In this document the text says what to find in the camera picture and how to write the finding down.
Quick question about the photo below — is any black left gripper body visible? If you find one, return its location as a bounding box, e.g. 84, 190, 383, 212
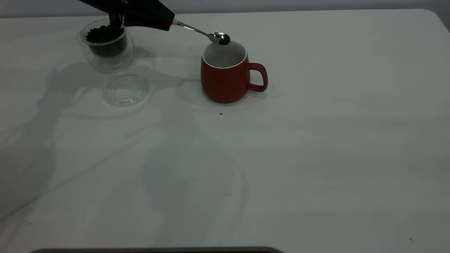
79, 0, 132, 29

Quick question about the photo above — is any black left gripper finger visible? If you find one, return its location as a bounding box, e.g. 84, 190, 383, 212
131, 0, 175, 20
124, 14, 173, 32

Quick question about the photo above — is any pink-handled metal spoon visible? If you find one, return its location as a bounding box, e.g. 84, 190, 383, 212
172, 19, 231, 45

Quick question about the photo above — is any red ceramic mug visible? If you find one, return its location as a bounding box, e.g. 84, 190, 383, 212
201, 40, 268, 104

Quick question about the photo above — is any dark coffee beans pile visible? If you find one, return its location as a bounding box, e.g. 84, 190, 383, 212
86, 25, 127, 58

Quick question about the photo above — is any clear glass lid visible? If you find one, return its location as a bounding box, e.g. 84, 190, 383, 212
102, 69, 150, 107

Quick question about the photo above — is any clear glass jar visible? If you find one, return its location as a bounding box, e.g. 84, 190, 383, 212
78, 18, 135, 73

